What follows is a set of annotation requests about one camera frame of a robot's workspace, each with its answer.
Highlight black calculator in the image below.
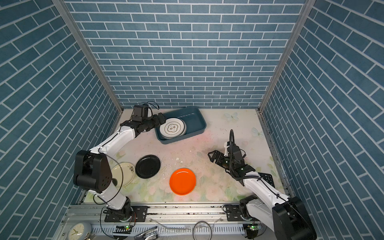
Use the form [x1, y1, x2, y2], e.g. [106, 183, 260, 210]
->
[259, 173, 275, 187]

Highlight teal plastic bin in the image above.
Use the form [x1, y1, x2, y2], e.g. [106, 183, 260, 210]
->
[155, 107, 207, 145]

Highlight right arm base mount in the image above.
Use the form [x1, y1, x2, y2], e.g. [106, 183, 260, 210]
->
[222, 204, 252, 222]

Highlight aluminium rail frame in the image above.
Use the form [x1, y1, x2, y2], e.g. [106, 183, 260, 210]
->
[54, 203, 278, 240]

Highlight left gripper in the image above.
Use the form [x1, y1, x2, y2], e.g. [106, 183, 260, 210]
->
[141, 112, 167, 131]

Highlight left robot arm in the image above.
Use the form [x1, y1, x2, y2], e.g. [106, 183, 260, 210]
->
[73, 103, 166, 218]

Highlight white plate quatrefoil pattern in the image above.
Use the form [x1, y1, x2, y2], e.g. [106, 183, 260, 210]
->
[160, 118, 187, 139]

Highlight cream plate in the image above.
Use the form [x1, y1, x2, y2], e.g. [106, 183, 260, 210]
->
[112, 162, 136, 189]

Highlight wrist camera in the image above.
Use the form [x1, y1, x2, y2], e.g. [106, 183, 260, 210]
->
[141, 103, 152, 109]
[224, 142, 231, 157]

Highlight black plate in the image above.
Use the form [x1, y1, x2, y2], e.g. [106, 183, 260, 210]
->
[135, 155, 161, 179]

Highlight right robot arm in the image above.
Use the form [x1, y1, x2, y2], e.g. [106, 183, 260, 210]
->
[208, 143, 317, 240]

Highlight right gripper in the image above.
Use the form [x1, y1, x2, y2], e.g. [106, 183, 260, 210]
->
[208, 149, 235, 172]

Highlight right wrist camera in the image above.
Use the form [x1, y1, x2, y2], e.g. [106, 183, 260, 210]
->
[224, 142, 231, 157]

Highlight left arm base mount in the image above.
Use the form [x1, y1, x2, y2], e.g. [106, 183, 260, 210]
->
[103, 206, 148, 223]

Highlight white analog clock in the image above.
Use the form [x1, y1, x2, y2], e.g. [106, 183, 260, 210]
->
[67, 222, 92, 240]

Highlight orange plate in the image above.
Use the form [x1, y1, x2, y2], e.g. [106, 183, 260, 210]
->
[170, 168, 197, 196]

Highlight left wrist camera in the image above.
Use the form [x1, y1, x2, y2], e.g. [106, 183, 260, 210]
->
[141, 103, 152, 109]

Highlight looped grey cable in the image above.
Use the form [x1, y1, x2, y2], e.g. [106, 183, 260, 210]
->
[192, 220, 213, 240]

